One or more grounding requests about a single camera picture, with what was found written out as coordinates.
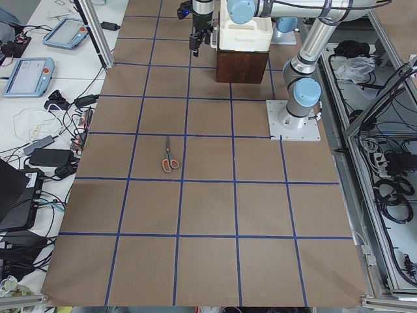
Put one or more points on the black power adapter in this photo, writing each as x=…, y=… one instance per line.
x=51, y=157

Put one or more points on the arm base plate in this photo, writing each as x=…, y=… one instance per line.
x=283, y=34
x=283, y=126

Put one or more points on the near blue teach pendant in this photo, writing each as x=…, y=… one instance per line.
x=29, y=78

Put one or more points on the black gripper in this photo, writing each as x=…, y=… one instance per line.
x=201, y=21

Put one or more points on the crumpled white cloth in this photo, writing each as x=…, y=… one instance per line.
x=356, y=69

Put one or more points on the black laptop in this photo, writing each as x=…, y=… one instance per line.
x=20, y=190

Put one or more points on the grey orange scissors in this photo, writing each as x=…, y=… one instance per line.
x=169, y=163

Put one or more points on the aluminium frame post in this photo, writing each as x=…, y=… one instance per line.
x=88, y=15

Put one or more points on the small black adapter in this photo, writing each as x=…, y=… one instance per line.
x=110, y=26

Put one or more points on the dark wooden drawer box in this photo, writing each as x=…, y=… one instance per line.
x=240, y=67

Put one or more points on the cream plastic tray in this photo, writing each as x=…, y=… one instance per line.
x=254, y=36

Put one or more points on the far blue teach pendant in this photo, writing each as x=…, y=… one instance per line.
x=67, y=34

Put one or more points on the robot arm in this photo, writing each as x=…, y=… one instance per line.
x=202, y=12
x=304, y=91

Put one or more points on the blue teach pendant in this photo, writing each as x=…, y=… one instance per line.
x=29, y=78
x=67, y=34

